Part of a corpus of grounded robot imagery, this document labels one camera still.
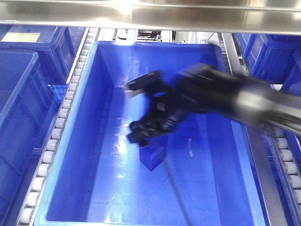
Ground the left white roller track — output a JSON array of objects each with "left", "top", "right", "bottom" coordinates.
[{"left": 15, "top": 27, "right": 101, "bottom": 226}]

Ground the blue plastic block part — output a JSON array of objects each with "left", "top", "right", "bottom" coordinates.
[{"left": 139, "top": 136, "right": 168, "bottom": 171}]

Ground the right white roller track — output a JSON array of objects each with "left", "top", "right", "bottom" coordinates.
[{"left": 261, "top": 124, "right": 301, "bottom": 205}]

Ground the large blue plastic bin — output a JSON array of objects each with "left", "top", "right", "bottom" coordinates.
[{"left": 34, "top": 41, "right": 265, "bottom": 226}]

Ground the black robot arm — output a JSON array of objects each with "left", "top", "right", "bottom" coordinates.
[{"left": 124, "top": 63, "right": 301, "bottom": 147}]

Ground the white roller track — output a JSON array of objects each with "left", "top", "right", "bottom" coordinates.
[
  {"left": 261, "top": 124, "right": 301, "bottom": 205},
  {"left": 15, "top": 27, "right": 101, "bottom": 226}
]

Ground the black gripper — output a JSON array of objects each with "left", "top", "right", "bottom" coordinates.
[{"left": 123, "top": 71, "right": 200, "bottom": 147}]

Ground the blue bin right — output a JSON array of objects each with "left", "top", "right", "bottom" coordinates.
[{"left": 239, "top": 33, "right": 301, "bottom": 84}]

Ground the blue bin left front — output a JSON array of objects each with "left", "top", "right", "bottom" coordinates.
[{"left": 0, "top": 49, "right": 54, "bottom": 225}]

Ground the blue bin left rear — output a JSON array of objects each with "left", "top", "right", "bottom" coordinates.
[{"left": 0, "top": 24, "right": 76, "bottom": 85}]

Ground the steel shelf rack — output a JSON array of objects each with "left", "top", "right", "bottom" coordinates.
[{"left": 0, "top": 0, "right": 301, "bottom": 35}]

